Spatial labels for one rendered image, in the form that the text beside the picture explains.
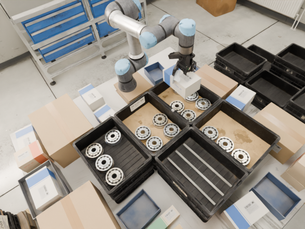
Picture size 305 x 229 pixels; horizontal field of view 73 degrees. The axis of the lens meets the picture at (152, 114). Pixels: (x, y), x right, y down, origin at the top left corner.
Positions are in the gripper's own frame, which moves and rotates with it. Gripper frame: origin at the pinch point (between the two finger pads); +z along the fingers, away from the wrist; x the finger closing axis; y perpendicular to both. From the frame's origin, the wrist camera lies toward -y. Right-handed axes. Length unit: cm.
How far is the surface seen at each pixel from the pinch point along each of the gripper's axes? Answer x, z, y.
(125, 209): -67, 39, 30
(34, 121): -85, 22, -49
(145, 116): -23.7, 28.5, -8.8
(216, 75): 39.0, 25.4, -3.1
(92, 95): -42, 33, -55
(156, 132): -25.4, 28.3, 6.2
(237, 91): 36.1, 23.2, 18.6
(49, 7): -22, 21, -192
